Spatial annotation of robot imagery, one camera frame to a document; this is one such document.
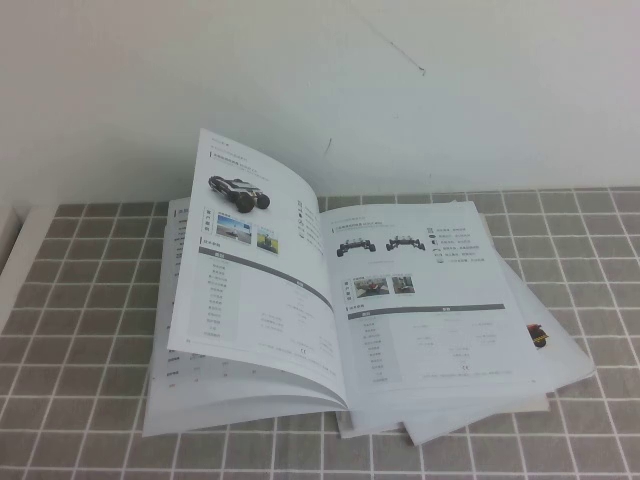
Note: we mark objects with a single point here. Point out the white product catalogue book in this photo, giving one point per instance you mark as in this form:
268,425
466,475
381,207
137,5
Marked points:
400,310

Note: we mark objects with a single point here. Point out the grey white-checked tablecloth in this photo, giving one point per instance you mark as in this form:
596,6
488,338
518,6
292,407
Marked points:
75,300

